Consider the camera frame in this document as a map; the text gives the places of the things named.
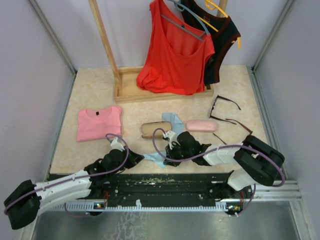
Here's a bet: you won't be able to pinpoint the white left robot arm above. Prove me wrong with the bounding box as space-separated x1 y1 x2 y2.
4 149 144 230

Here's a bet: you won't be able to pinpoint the black frame sunglasses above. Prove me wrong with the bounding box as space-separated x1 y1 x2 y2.
209 95 242 125

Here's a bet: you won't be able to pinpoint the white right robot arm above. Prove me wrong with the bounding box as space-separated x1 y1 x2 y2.
162 131 285 198

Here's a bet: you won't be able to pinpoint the folded pink t-shirt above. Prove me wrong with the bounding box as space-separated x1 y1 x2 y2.
76 105 122 142

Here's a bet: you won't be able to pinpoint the grey-blue plastic hanger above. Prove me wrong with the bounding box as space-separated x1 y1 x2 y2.
160 0 211 42

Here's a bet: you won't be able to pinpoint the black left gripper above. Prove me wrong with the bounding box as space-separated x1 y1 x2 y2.
107 145 144 177

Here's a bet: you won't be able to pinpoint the black maroon-trimmed tank top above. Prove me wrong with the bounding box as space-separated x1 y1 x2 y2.
181 0 241 86

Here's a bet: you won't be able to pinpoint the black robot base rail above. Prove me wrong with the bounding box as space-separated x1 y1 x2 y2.
47 172 253 216

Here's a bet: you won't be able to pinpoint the tortoiseshell brown sunglasses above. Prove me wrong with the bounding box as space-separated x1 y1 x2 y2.
213 118 253 145

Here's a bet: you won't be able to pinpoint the red tank top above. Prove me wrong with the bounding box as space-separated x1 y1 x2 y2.
136 0 215 96

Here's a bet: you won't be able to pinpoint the wooden clothes rack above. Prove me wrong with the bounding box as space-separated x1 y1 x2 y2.
87 0 229 104

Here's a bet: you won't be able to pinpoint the pink glasses case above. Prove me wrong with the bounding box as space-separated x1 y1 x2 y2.
185 119 218 133

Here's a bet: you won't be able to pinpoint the plaid brown glasses case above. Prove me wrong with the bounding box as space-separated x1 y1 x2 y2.
140 121 172 139

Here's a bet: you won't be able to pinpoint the small light blue cloth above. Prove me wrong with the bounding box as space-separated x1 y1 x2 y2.
143 152 165 168

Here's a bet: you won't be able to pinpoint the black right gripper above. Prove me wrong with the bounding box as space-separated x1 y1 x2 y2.
163 140 194 167

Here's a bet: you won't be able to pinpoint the yellow plastic hanger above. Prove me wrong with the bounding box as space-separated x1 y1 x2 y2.
198 0 242 50

